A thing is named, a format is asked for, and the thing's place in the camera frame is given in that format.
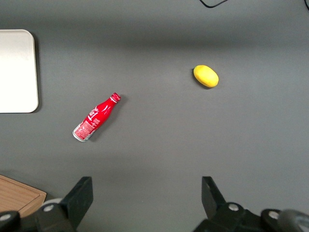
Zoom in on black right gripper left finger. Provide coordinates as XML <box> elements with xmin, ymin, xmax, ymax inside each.
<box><xmin>0</xmin><ymin>176</ymin><xmax>94</xmax><ymax>232</ymax></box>

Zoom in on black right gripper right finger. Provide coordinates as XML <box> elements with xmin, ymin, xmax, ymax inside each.
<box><xmin>193</xmin><ymin>176</ymin><xmax>283</xmax><ymax>232</ymax></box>

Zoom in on white rectangular tray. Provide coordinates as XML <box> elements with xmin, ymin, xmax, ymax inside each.
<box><xmin>0</xmin><ymin>29</ymin><xmax>39</xmax><ymax>114</ymax></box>

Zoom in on wooden drawer cabinet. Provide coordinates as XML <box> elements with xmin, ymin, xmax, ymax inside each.
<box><xmin>0</xmin><ymin>174</ymin><xmax>47</xmax><ymax>218</ymax></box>

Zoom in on red cola bottle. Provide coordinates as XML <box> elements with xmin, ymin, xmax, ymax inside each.
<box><xmin>72</xmin><ymin>92</ymin><xmax>122</xmax><ymax>143</ymax></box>

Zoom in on yellow lemon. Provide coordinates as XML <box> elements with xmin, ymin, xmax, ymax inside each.
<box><xmin>193</xmin><ymin>64</ymin><xmax>220</xmax><ymax>88</ymax></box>

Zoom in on black looped cable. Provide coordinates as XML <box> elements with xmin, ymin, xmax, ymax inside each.
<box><xmin>198</xmin><ymin>0</ymin><xmax>229</xmax><ymax>9</ymax></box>

